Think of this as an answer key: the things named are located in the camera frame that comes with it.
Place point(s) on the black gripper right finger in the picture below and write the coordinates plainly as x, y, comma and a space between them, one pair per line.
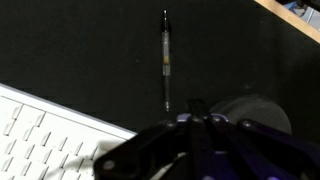
253, 150

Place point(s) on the black desk mat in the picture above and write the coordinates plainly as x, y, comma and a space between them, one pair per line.
83, 50

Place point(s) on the round black zipper bag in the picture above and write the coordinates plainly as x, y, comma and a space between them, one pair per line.
256, 111

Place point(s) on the white keyboard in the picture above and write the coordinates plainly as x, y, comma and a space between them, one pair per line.
43, 140

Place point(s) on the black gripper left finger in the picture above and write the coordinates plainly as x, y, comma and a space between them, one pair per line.
146, 150

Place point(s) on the black pen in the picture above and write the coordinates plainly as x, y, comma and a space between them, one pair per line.
166, 63

